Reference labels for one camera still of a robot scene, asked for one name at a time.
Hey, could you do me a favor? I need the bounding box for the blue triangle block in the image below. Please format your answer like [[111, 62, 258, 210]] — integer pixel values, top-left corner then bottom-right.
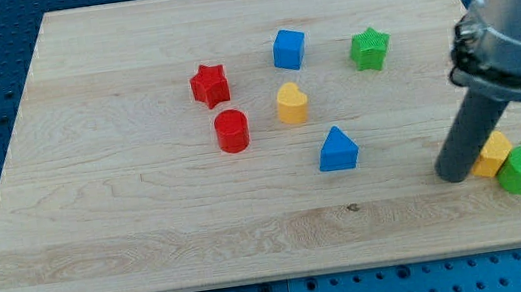
[[319, 125, 359, 172]]

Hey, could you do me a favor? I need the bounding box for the wooden board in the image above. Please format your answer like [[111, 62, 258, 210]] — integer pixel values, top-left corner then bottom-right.
[[0, 0, 521, 292]]

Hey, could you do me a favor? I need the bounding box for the yellow hexagon block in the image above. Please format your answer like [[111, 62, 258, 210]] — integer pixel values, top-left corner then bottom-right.
[[470, 130, 513, 178]]

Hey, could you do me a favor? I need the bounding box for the green star block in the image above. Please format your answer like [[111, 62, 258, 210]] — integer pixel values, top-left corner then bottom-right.
[[349, 27, 390, 71]]

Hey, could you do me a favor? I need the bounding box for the blue cube block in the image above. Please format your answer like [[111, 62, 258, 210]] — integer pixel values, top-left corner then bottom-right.
[[272, 29, 306, 71]]

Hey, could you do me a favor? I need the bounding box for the red cylinder block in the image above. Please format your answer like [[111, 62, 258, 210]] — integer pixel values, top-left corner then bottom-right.
[[213, 109, 250, 154]]

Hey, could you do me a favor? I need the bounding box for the dark grey cylindrical pointer rod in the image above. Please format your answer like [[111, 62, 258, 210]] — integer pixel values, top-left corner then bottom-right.
[[435, 90, 508, 183]]

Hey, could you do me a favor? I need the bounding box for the yellow heart block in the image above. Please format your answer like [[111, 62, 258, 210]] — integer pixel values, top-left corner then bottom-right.
[[276, 81, 309, 125]]

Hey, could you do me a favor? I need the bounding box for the red star block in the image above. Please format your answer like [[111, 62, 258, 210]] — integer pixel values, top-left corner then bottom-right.
[[189, 64, 231, 109]]

